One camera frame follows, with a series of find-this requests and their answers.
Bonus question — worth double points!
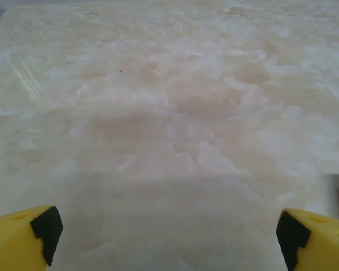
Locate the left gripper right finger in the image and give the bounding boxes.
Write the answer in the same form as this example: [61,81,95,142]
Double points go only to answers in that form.
[276,208,339,271]

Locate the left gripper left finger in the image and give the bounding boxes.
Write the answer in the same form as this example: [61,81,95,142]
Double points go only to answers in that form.
[0,205,64,271]

